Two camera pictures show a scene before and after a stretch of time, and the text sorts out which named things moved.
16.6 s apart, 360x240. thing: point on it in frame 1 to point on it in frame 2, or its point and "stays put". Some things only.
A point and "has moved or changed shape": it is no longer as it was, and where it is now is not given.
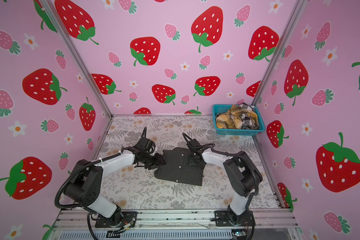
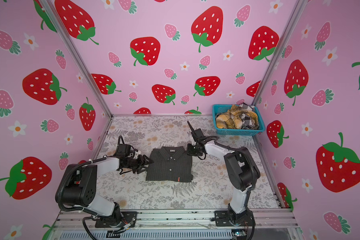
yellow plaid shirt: [229, 119] stays put
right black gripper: [191, 162] to [189, 150]
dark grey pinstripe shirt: [178, 168] has moved or changed shape
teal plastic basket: [219, 108] stays put
